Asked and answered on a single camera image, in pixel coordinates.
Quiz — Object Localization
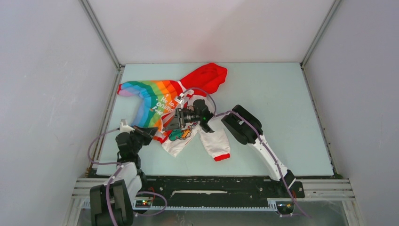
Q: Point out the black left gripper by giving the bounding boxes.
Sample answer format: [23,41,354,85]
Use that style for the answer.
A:
[129,125,158,154]

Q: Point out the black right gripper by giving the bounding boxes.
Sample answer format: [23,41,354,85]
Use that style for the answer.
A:
[165,108,202,131]

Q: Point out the rainbow white red hooded jacket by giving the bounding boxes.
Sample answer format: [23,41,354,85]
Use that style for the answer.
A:
[117,63,231,161]

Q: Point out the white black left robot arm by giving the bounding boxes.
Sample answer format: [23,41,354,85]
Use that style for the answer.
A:
[89,126,158,226]

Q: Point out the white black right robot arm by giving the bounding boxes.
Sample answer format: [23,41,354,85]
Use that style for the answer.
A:
[165,100,296,197]

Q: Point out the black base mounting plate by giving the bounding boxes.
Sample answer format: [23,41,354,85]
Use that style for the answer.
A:
[140,176,304,199]

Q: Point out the aluminium frame rail left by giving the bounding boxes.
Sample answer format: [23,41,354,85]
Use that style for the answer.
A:
[79,0,124,177]

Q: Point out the aluminium frame rail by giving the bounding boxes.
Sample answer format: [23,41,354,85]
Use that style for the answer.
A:
[300,0,343,174]
[79,0,124,177]

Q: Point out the white toothed cable strip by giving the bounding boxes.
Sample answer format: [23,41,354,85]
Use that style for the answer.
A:
[81,199,278,212]

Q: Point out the aluminium front frame rails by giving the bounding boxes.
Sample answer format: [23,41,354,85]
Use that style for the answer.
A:
[64,178,365,226]

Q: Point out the aluminium frame rail right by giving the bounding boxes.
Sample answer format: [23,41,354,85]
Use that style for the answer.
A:
[300,0,343,174]

